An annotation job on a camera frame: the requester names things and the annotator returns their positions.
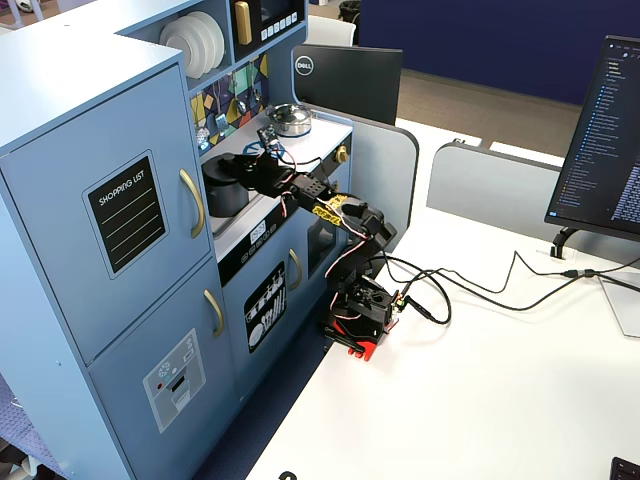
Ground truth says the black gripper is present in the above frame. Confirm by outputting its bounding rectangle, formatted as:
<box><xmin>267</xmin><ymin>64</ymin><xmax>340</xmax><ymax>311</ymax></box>
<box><xmin>227</xmin><ymin>152</ymin><xmax>302</xmax><ymax>200</ymax></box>

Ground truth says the red robot base clamp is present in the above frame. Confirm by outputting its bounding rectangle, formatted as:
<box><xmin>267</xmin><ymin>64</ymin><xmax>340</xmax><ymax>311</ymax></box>
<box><xmin>319</xmin><ymin>314</ymin><xmax>401</xmax><ymax>362</ymax></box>

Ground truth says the steel pot with lid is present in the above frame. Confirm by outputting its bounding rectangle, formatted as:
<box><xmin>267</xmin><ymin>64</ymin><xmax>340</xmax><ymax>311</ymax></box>
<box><xmin>264</xmin><ymin>103</ymin><xmax>314</xmax><ymax>139</ymax></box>

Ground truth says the gray toy cooking pot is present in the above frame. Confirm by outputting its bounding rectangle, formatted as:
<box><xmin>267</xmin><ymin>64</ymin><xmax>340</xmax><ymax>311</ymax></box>
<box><xmin>202</xmin><ymin>172</ymin><xmax>257</xmax><ymax>219</ymax></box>

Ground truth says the hanging metal spatula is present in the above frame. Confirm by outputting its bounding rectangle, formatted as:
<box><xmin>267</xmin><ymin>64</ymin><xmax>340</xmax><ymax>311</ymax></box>
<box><xmin>215</xmin><ymin>82</ymin><xmax>229</xmax><ymax>137</ymax></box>

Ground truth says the hanging metal strainer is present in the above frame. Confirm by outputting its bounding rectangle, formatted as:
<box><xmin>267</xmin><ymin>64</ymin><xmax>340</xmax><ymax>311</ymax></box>
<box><xmin>196</xmin><ymin>94</ymin><xmax>211</xmax><ymax>152</ymax></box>

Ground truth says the white toy sink basin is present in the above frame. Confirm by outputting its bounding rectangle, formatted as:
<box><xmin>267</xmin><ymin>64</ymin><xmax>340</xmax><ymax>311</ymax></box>
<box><xmin>209</xmin><ymin>192</ymin><xmax>279</xmax><ymax>236</ymax></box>

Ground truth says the hanging metal ladle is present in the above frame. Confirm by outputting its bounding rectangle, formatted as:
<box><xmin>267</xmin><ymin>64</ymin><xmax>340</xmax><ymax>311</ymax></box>
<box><xmin>230</xmin><ymin>74</ymin><xmax>248</xmax><ymax>116</ymax></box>

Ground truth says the black shopping list board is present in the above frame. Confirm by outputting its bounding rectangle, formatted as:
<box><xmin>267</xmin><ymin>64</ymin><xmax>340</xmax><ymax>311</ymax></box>
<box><xmin>81</xmin><ymin>149</ymin><xmax>170</xmax><ymax>280</ymax></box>

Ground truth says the white toy plate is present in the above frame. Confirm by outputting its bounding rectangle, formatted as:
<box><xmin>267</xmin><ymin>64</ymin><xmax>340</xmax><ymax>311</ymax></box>
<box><xmin>159</xmin><ymin>20</ymin><xmax>202</xmax><ymax>81</ymax></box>
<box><xmin>188</xmin><ymin>11</ymin><xmax>228</xmax><ymax>69</ymax></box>
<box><xmin>174</xmin><ymin>14</ymin><xmax>217</xmax><ymax>76</ymax></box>

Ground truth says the gray desk divider panel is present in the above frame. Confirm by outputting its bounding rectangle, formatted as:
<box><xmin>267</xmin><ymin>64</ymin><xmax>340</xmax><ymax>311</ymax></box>
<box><xmin>312</xmin><ymin>110</ymin><xmax>420</xmax><ymax>251</ymax></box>
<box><xmin>425</xmin><ymin>142</ymin><xmax>576</xmax><ymax>246</ymax></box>

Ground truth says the black Dell monitor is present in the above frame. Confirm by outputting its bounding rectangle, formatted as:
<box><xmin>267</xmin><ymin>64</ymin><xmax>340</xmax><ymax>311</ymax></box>
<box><xmin>291</xmin><ymin>43</ymin><xmax>404</xmax><ymax>127</ymax></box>

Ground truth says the white chair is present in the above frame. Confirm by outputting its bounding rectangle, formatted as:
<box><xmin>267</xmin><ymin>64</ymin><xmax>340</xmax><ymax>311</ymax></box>
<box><xmin>305</xmin><ymin>15</ymin><xmax>357</xmax><ymax>49</ymax></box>

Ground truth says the black toy microwave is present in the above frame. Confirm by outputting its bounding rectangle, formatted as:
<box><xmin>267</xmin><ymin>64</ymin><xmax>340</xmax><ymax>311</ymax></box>
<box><xmin>230</xmin><ymin>0</ymin><xmax>307</xmax><ymax>64</ymax></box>

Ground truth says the blue toy kitchen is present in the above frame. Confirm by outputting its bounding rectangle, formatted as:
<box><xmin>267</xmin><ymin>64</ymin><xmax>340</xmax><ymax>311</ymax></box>
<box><xmin>0</xmin><ymin>0</ymin><xmax>354</xmax><ymax>480</ymax></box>

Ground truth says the monitor showing code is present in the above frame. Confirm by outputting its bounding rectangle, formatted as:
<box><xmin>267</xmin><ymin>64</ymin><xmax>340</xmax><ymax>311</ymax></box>
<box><xmin>543</xmin><ymin>34</ymin><xmax>640</xmax><ymax>239</ymax></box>

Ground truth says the gray metal stand plate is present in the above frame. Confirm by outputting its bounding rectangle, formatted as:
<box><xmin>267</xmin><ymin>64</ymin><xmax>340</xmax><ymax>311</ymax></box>
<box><xmin>597</xmin><ymin>274</ymin><xmax>640</xmax><ymax>339</ymax></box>

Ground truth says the black keyboard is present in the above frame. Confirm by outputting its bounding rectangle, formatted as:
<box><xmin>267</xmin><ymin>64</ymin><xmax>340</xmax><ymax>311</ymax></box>
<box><xmin>609</xmin><ymin>455</ymin><xmax>640</xmax><ymax>480</ymax></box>

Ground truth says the gold fridge door handle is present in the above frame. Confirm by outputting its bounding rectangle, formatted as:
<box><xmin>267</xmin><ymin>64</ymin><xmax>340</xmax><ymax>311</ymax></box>
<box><xmin>178</xmin><ymin>168</ymin><xmax>206</xmax><ymax>240</ymax></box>

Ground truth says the gold microwave handle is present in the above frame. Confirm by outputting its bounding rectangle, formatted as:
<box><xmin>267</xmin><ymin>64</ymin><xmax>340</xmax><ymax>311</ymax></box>
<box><xmin>234</xmin><ymin>2</ymin><xmax>253</xmax><ymax>47</ymax></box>

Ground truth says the gold freezer door handle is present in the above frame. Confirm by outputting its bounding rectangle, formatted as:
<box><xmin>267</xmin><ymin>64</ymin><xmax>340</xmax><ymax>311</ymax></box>
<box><xmin>202</xmin><ymin>288</ymin><xmax>226</xmax><ymax>338</ymax></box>

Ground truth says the long black cable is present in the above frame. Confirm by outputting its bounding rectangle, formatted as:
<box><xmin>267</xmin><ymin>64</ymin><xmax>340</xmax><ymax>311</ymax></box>
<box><xmin>367</xmin><ymin>254</ymin><xmax>640</xmax><ymax>327</ymax></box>

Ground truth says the black cable with adapter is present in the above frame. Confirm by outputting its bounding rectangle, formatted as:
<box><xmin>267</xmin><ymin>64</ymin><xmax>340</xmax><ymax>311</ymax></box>
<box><xmin>512</xmin><ymin>249</ymin><xmax>640</xmax><ymax>294</ymax></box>

